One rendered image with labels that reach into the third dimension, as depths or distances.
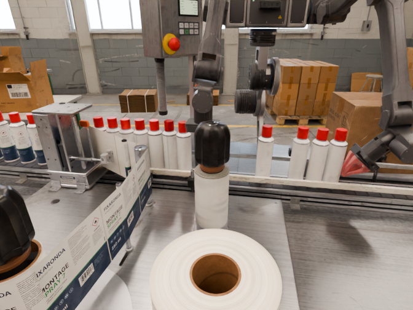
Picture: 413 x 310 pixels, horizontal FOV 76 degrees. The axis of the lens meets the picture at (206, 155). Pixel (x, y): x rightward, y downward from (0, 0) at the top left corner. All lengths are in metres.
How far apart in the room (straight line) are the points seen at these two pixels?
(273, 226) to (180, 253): 0.36
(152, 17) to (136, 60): 5.66
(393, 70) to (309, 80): 3.45
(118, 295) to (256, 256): 0.29
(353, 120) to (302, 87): 3.26
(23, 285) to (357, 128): 1.06
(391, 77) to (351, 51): 6.12
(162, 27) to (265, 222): 0.63
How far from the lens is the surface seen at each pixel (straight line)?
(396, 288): 0.80
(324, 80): 4.45
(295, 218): 0.89
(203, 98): 0.70
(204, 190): 0.61
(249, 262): 0.46
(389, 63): 0.95
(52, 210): 0.92
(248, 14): 1.44
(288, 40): 6.53
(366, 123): 1.14
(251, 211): 0.81
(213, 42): 0.79
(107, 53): 6.71
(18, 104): 2.52
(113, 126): 0.99
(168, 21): 0.88
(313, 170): 0.93
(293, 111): 4.39
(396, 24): 0.98
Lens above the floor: 1.36
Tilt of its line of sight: 25 degrees down
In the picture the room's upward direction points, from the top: straight up
